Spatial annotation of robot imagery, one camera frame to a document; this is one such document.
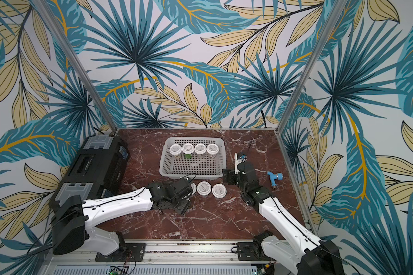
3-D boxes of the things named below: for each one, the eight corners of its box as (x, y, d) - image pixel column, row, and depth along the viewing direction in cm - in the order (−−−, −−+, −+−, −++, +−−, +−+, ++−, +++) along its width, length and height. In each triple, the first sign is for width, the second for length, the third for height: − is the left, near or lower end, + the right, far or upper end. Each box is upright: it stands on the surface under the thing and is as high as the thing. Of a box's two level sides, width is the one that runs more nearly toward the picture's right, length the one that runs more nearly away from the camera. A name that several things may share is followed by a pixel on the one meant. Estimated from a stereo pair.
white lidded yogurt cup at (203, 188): (203, 201, 90) (203, 195, 84) (196, 191, 94) (196, 184, 87) (212, 195, 92) (213, 189, 86) (206, 185, 96) (206, 179, 90)
